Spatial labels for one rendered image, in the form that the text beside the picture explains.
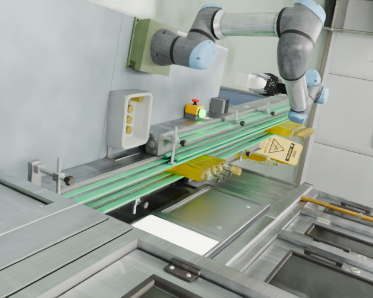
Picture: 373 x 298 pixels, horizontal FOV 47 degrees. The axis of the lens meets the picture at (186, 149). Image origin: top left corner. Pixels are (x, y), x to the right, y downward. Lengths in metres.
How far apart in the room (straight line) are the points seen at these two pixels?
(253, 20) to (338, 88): 6.10
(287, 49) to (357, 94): 6.17
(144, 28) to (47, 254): 1.15
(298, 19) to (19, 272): 1.14
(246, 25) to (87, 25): 0.57
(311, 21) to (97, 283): 1.08
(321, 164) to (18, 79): 6.88
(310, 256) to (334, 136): 6.07
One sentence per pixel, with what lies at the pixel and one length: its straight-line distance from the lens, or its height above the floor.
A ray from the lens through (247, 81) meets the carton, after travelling 1.98.
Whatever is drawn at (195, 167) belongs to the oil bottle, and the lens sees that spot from 1.89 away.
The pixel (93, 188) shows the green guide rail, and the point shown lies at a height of 0.91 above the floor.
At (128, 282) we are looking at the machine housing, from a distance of 0.78.
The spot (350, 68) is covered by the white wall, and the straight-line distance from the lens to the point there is 7.62.
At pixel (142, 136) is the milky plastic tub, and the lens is 1.87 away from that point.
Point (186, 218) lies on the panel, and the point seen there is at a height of 1.11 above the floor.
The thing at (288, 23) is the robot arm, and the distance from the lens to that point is 1.53.
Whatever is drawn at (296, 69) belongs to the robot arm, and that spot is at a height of 1.43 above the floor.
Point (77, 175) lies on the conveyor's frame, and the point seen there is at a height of 0.83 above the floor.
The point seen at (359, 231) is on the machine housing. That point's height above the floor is 1.70.
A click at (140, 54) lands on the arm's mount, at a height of 0.81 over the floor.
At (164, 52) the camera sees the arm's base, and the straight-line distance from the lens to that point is 1.76.
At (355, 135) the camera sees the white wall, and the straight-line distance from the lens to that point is 7.71.
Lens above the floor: 1.87
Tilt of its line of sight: 28 degrees down
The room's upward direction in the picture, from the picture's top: 107 degrees clockwise
